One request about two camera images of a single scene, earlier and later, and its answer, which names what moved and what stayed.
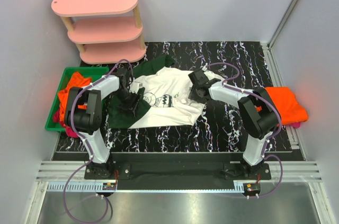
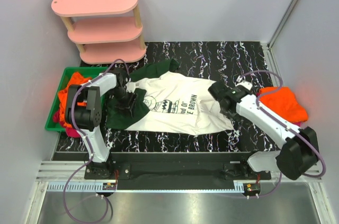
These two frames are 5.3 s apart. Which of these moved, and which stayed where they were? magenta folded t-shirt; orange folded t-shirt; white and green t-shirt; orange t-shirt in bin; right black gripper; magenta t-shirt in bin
Moved: white and green t-shirt; right black gripper
Stayed: orange folded t-shirt; magenta folded t-shirt; orange t-shirt in bin; magenta t-shirt in bin
